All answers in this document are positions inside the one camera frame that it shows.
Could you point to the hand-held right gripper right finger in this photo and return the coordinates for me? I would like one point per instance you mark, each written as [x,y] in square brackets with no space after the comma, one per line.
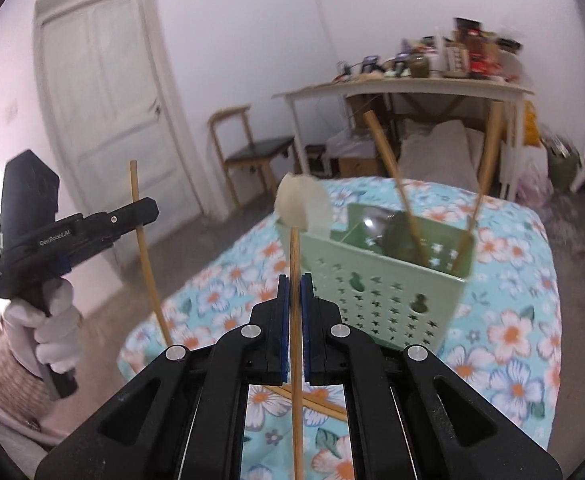
[308,330]

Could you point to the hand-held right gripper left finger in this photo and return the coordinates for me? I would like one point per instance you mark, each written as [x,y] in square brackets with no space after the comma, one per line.
[284,330]

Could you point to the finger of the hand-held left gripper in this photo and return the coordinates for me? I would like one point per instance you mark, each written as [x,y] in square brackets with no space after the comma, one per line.
[137,210]

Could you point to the green perforated utensil holder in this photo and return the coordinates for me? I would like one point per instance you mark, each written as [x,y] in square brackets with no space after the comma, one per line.
[372,290]

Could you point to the metal spoon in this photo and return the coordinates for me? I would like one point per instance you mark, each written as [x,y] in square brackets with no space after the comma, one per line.
[376,230]
[403,237]

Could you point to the cream plastic spoon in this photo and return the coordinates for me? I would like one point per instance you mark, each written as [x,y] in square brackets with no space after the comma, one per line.
[302,205]

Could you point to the person's left forearm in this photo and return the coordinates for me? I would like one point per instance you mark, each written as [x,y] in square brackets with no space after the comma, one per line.
[2,390]

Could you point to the person's left hand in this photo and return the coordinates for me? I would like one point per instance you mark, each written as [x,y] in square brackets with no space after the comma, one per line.
[62,340]

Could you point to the white panel door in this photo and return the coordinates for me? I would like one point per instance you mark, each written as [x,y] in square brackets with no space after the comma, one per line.
[107,110]

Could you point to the wooden chair black seat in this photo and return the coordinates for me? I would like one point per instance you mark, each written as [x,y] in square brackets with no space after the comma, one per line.
[252,152]

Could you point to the floral blue blanket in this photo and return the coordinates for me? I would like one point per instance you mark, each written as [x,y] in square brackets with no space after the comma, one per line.
[497,335]

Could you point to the beige sack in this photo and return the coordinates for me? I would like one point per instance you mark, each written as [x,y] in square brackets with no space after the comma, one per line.
[442,155]

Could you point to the long wooden desk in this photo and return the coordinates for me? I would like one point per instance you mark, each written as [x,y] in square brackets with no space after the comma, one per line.
[397,89]

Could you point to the pink plastic bag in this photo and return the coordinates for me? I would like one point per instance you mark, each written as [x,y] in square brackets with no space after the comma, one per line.
[534,182]

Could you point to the green glass jar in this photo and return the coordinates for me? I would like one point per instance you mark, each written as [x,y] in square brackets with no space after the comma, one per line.
[418,66]

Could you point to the green bag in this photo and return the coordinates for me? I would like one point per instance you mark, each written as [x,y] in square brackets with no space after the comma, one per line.
[562,165]

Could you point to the yellow plastic bag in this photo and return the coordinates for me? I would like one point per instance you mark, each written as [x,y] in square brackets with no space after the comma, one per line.
[532,122]

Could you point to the red bottle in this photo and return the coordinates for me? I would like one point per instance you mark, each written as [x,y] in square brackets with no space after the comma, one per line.
[474,52]

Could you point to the white leaning carton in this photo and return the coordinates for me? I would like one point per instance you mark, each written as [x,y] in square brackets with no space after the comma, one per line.
[584,160]

